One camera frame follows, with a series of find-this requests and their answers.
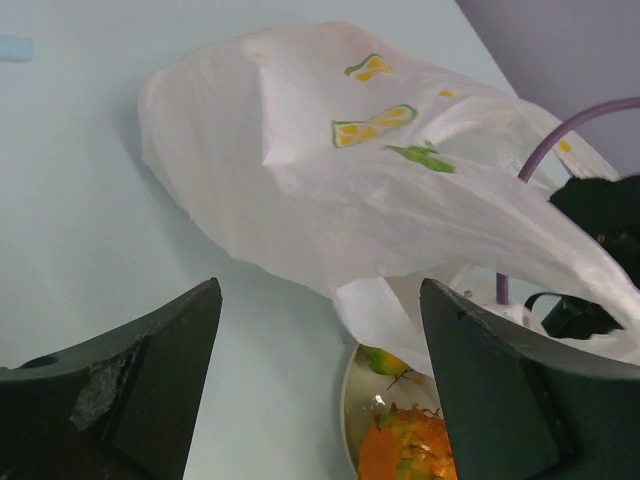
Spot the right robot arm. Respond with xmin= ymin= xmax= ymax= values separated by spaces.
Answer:
xmin=543 ymin=175 xmax=639 ymax=340

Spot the fake pineapple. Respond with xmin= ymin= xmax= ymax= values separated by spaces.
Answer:
xmin=357 ymin=404 xmax=458 ymax=480

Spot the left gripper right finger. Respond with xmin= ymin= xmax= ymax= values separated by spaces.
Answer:
xmin=420 ymin=279 xmax=639 ymax=479

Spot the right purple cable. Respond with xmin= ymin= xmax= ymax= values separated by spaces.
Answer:
xmin=494 ymin=97 xmax=640 ymax=306

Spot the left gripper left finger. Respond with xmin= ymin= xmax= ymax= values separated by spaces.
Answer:
xmin=1 ymin=279 xmax=222 ymax=479

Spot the white plastic bag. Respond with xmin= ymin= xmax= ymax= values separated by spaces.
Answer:
xmin=138 ymin=22 xmax=639 ymax=375

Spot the beige ceramic plate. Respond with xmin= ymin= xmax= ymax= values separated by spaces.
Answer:
xmin=341 ymin=346 xmax=444 ymax=474

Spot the fake mango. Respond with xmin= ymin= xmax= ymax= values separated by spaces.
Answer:
xmin=359 ymin=345 xmax=411 ymax=377

